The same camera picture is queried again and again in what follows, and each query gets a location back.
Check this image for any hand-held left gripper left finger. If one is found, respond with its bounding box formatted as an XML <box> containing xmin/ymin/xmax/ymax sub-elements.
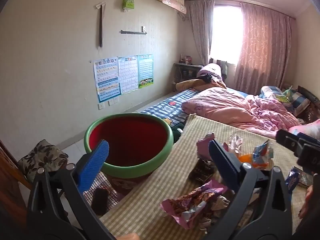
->
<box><xmin>26</xmin><ymin>139</ymin><xmax>118</xmax><ymax>240</ymax></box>

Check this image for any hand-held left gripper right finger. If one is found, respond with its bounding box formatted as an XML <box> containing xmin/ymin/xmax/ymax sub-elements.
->
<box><xmin>205</xmin><ymin>139</ymin><xmax>293</xmax><ymax>240</ymax></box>

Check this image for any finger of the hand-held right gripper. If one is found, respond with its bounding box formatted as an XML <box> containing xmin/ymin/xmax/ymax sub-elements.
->
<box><xmin>276</xmin><ymin>129</ymin><xmax>320</xmax><ymax>174</ymax></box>
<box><xmin>297</xmin><ymin>132</ymin><xmax>320</xmax><ymax>145</ymax></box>

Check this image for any green rimmed red bin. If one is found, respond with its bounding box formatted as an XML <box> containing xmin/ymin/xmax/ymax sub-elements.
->
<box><xmin>84</xmin><ymin>113</ymin><xmax>173</xmax><ymax>195</ymax></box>

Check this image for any pink purple snack bag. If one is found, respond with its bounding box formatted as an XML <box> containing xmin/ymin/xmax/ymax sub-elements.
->
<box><xmin>160</xmin><ymin>179</ymin><xmax>228</xmax><ymax>230</ymax></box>

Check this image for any person's right hand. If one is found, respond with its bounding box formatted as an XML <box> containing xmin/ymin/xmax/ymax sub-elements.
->
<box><xmin>301</xmin><ymin>184</ymin><xmax>319</xmax><ymax>222</ymax></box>

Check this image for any pink floral pillow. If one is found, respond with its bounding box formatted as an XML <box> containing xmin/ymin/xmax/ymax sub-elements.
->
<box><xmin>287</xmin><ymin>119</ymin><xmax>320</xmax><ymax>140</ymax></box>

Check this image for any pink crumpled wrapper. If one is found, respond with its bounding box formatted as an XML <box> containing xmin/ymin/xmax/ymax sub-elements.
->
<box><xmin>196</xmin><ymin>133</ymin><xmax>217</xmax><ymax>160</ymax></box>

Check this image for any clear plastic wrapper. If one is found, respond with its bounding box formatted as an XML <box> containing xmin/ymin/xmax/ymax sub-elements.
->
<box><xmin>226</xmin><ymin>133</ymin><xmax>244</xmax><ymax>155</ymax></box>

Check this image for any dark brown wrapper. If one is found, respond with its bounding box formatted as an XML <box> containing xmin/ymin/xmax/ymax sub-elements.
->
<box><xmin>188</xmin><ymin>159</ymin><xmax>217</xmax><ymax>183</ymax></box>

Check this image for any dark wooden headboard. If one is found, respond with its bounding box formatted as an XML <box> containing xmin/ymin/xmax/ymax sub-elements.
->
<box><xmin>296</xmin><ymin>85</ymin><xmax>320</xmax><ymax>120</ymax></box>

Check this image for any checked cloth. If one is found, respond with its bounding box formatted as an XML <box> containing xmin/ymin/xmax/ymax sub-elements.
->
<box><xmin>82</xmin><ymin>172</ymin><xmax>119</xmax><ymax>215</ymax></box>

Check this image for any blue snack packet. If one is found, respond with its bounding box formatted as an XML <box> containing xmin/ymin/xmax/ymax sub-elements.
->
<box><xmin>285</xmin><ymin>166</ymin><xmax>313</xmax><ymax>193</ymax></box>

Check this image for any black pouch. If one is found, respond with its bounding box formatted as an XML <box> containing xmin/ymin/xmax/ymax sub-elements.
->
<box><xmin>92</xmin><ymin>187</ymin><xmax>110</xmax><ymax>215</ymax></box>

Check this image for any green plush toy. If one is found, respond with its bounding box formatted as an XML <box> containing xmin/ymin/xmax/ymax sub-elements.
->
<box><xmin>276</xmin><ymin>86</ymin><xmax>294</xmax><ymax>103</ymax></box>

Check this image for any dark green cloth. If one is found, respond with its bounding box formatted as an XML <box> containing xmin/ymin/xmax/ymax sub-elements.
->
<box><xmin>172</xmin><ymin>121</ymin><xmax>188</xmax><ymax>143</ymax></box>

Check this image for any pink floral quilt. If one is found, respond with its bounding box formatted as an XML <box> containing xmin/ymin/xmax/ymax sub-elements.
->
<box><xmin>181</xmin><ymin>86</ymin><xmax>300</xmax><ymax>132</ymax></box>

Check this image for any blue checked pillow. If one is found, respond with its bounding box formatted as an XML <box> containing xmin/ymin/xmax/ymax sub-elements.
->
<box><xmin>260</xmin><ymin>85</ymin><xmax>310</xmax><ymax>117</ymax></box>

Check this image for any floral seat cushion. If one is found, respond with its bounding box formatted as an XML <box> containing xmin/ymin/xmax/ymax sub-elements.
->
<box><xmin>18</xmin><ymin>139</ymin><xmax>69</xmax><ymax>183</ymax></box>

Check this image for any beige striped mat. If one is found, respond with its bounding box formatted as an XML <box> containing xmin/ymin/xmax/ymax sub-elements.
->
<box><xmin>99</xmin><ymin>114</ymin><xmax>310</xmax><ymax>240</ymax></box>

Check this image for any yellow brown pillow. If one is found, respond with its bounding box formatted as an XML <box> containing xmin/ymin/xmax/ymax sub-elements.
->
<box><xmin>176</xmin><ymin>79</ymin><xmax>208</xmax><ymax>92</ymax></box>

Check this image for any blue white letter poster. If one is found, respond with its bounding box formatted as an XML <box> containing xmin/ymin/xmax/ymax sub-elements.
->
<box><xmin>93</xmin><ymin>56</ymin><xmax>122</xmax><ymax>103</ymax></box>

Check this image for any pink folded blanket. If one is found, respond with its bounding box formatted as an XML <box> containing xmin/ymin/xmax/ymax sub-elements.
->
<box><xmin>196</xmin><ymin>64</ymin><xmax>227</xmax><ymax>88</ymax></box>

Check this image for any wooden chair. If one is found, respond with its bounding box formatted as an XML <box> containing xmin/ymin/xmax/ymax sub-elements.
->
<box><xmin>0</xmin><ymin>140</ymin><xmax>33</xmax><ymax>218</ymax></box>

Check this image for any white chart poster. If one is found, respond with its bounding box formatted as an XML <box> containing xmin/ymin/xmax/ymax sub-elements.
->
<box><xmin>118</xmin><ymin>55</ymin><xmax>139</xmax><ymax>94</ymax></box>

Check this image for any dark wooden desk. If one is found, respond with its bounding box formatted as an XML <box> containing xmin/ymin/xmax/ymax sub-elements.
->
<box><xmin>174</xmin><ymin>62</ymin><xmax>204</xmax><ymax>85</ymax></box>

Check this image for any pink patterned curtain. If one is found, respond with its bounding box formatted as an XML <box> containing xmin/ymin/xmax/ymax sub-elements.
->
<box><xmin>234</xmin><ymin>2</ymin><xmax>293</xmax><ymax>95</ymax></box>
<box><xmin>186</xmin><ymin>0</ymin><xmax>215</xmax><ymax>67</ymax></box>

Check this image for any blue number chart poster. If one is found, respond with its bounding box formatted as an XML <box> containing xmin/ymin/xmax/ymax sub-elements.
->
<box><xmin>137</xmin><ymin>54</ymin><xmax>154</xmax><ymax>89</ymax></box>

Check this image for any bright window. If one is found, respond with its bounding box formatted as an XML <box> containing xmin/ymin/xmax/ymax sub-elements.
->
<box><xmin>209</xmin><ymin>4</ymin><xmax>244</xmax><ymax>65</ymax></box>

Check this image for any metal wall rail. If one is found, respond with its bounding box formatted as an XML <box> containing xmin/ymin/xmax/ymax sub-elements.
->
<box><xmin>120</xmin><ymin>26</ymin><xmax>147</xmax><ymax>35</ymax></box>

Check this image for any dark hanging wall strip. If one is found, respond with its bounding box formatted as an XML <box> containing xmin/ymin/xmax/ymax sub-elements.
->
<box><xmin>96</xmin><ymin>2</ymin><xmax>105</xmax><ymax>48</ymax></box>

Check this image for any wall air conditioner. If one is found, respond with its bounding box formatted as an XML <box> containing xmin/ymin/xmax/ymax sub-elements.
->
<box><xmin>154</xmin><ymin>0</ymin><xmax>187</xmax><ymax>14</ymax></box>

